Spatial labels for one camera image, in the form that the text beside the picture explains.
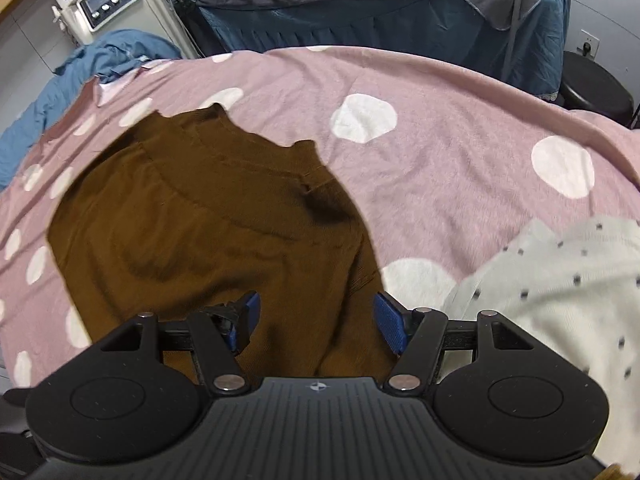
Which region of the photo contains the brown knit sweater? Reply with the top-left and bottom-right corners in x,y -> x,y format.
47,104 -> 395,378

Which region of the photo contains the white black-dotted garment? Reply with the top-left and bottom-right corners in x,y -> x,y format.
442,216 -> 639,474

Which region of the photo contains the pink polka dot bedsheet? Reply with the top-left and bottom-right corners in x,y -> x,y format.
1,47 -> 639,388

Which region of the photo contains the black round stool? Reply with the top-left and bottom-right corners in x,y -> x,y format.
559,51 -> 634,126

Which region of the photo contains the light blue blanket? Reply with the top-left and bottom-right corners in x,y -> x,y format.
1,29 -> 182,188

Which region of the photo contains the dark blue grey bed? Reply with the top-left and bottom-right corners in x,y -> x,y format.
176,0 -> 570,101

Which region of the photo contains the wall power socket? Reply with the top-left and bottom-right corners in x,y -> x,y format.
577,29 -> 600,58

